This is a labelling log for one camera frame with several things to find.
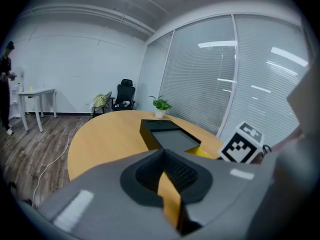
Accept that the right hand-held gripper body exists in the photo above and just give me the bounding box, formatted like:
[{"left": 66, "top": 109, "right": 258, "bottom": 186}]
[{"left": 217, "top": 120, "right": 265, "bottom": 165}]

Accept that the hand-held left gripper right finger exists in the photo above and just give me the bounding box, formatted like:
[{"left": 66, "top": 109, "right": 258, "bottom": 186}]
[{"left": 164, "top": 148, "right": 275, "bottom": 240}]

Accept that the person's right forearm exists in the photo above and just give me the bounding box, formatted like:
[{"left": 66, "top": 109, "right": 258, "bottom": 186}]
[{"left": 254, "top": 127, "right": 305, "bottom": 165}]

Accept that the round wooden table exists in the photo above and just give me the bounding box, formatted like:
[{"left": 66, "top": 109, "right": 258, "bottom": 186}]
[{"left": 67, "top": 109, "right": 225, "bottom": 230}]

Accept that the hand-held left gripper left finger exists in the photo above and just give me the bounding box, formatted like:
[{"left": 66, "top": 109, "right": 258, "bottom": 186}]
[{"left": 37, "top": 148, "right": 182, "bottom": 240}]

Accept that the black box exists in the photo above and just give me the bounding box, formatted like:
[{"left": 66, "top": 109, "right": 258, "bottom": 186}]
[{"left": 139, "top": 118, "right": 214, "bottom": 160}]

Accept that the long white cable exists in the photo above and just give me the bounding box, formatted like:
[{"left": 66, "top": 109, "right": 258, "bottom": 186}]
[{"left": 31, "top": 113, "right": 91, "bottom": 208}]

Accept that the small potted green plant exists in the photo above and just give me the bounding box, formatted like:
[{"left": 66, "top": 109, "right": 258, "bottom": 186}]
[{"left": 148, "top": 95, "right": 173, "bottom": 120}]

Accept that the black office chair with headrest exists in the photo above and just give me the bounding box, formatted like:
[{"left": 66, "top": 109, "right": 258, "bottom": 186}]
[{"left": 110, "top": 78, "right": 137, "bottom": 112}]

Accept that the white desk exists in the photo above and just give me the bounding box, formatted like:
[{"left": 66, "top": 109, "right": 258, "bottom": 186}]
[{"left": 17, "top": 88, "right": 58, "bottom": 133}]

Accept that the chair with green cloth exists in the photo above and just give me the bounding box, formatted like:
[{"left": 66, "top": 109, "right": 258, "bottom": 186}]
[{"left": 91, "top": 91, "right": 113, "bottom": 117}]

